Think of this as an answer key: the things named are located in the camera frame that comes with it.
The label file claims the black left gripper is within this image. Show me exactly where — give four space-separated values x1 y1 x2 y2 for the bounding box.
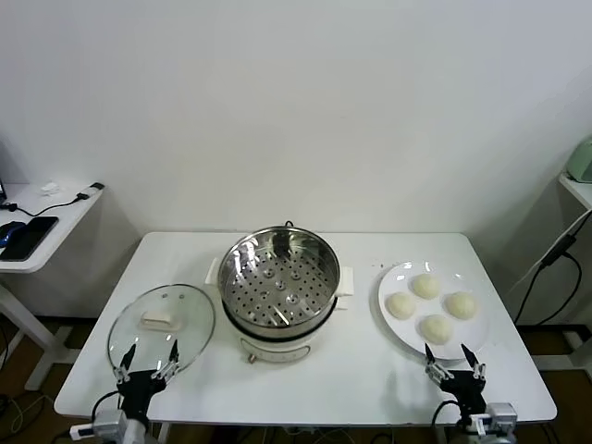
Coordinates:
114 339 180 421

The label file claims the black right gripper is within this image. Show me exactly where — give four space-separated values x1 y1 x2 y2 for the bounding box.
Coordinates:
425 343 487 418

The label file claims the white steamed baozi bun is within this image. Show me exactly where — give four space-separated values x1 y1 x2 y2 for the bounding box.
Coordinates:
386 292 417 320
419 314 453 346
444 290 477 320
411 273 440 301

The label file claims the glass lid with cream handle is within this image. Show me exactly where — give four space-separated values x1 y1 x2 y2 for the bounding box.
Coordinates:
106 283 217 383

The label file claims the stainless steel steamer basket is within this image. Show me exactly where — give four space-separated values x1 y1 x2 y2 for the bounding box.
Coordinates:
216 225 341 328

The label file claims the white round plate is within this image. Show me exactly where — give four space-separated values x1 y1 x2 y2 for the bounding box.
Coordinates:
376 261 490 362

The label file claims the black power adapter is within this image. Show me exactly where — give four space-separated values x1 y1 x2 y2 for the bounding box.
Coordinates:
540 233 577 267

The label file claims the black smartphone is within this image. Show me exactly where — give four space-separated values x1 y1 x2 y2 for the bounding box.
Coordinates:
0 216 60 262

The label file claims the white side desk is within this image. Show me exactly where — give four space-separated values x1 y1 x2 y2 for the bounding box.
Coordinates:
0 182 106 392

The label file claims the blue computer mouse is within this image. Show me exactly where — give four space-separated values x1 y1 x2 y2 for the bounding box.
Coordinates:
0 220 27 246

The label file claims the white side table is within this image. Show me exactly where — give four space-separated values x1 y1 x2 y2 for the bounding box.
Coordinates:
557 173 592 366

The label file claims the mint green appliance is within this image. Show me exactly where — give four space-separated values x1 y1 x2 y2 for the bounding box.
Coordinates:
566 136 592 184

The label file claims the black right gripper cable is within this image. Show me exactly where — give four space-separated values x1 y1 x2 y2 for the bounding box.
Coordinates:
431 399 464 427

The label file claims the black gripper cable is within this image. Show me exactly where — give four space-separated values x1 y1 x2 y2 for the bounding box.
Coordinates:
91 389 124 423
431 399 464 427

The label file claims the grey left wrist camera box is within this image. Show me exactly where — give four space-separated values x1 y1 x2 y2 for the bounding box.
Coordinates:
68 409 130 440

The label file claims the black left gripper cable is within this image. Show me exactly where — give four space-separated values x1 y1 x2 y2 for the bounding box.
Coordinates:
91 389 124 423

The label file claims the black looping power cable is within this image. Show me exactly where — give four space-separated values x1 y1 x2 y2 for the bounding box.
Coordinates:
512 252 583 325

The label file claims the black desk cable with adapter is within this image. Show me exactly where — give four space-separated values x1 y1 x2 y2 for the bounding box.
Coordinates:
0 182 105 218

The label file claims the white power cable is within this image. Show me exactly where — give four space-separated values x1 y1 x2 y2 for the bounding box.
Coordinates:
511 212 592 293

